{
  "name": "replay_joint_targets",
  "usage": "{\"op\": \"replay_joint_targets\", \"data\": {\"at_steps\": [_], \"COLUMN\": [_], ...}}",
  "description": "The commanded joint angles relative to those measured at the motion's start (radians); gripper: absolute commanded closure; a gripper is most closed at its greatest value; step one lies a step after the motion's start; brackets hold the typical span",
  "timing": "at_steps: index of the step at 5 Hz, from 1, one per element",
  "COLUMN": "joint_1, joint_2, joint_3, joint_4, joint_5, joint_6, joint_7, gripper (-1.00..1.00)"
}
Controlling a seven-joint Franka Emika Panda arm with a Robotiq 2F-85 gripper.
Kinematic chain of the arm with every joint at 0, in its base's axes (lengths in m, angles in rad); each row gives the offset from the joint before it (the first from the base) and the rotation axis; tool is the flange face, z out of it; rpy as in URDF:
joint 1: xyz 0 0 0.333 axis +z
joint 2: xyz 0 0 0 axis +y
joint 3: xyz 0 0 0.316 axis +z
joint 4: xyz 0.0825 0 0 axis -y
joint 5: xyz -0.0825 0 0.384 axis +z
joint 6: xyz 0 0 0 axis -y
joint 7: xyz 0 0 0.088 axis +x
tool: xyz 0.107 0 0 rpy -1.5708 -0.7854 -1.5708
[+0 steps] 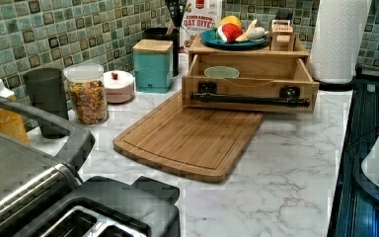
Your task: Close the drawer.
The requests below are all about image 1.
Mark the small wooden toy stand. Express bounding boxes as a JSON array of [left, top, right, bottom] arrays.
[[270, 20, 295, 51]]

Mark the clear jar of colourful cereal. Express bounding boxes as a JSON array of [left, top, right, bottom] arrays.
[[63, 63, 108, 125]]

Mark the red white plush toy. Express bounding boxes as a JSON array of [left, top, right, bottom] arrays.
[[216, 23, 243, 43]]

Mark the green bowl in drawer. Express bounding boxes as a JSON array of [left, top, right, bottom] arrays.
[[204, 66, 240, 78]]

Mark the black spatula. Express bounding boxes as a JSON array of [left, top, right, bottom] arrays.
[[165, 0, 188, 29]]

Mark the teal canister with wooden lid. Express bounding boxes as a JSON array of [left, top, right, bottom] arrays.
[[133, 39, 173, 94]]

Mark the yellow plush toy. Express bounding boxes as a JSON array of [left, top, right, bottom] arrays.
[[219, 15, 242, 28]]

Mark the bamboo cutting board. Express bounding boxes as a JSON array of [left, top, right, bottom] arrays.
[[113, 92, 264, 184]]

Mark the dark grey cup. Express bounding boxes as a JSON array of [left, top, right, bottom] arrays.
[[23, 67, 70, 140]]

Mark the black paper towel holder base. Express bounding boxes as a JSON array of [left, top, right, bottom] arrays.
[[319, 79, 355, 92]]

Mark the wooden drawer cabinet frame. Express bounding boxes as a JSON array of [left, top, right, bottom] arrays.
[[188, 37, 310, 69]]

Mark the pink white round container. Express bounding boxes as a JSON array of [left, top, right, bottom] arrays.
[[104, 70, 135, 104]]

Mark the cinnamon oat bites cereal box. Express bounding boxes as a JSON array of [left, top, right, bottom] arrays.
[[180, 0, 223, 52]]

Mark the white paper towel roll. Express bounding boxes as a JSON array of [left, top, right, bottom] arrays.
[[308, 0, 372, 85]]

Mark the cream plush toy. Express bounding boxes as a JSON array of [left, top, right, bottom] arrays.
[[236, 19, 268, 42]]

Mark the blue plate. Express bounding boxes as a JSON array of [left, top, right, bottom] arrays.
[[199, 30, 268, 50]]

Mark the yellow bottle with white cap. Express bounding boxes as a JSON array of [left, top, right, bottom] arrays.
[[0, 79, 30, 144]]

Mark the wooden drawer with black handle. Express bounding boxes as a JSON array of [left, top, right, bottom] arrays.
[[182, 55, 319, 113]]

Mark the black toaster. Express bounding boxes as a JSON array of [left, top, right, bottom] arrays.
[[6, 176, 181, 237]]

